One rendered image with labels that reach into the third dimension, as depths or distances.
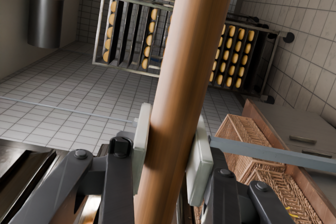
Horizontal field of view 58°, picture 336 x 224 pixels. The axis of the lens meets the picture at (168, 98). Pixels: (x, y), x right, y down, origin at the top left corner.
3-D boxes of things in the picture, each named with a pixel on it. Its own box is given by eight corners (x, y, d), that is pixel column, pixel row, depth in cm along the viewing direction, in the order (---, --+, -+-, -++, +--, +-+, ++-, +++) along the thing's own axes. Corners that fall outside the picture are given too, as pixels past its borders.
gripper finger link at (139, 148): (136, 197, 17) (123, 195, 17) (145, 139, 23) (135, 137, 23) (146, 150, 16) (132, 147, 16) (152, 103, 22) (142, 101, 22)
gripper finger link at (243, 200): (214, 193, 15) (274, 204, 15) (204, 144, 19) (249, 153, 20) (206, 218, 15) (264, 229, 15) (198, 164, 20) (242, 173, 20)
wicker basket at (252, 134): (254, 255, 142) (197, 246, 140) (230, 185, 196) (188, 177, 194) (288, 166, 127) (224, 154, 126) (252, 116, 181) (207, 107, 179)
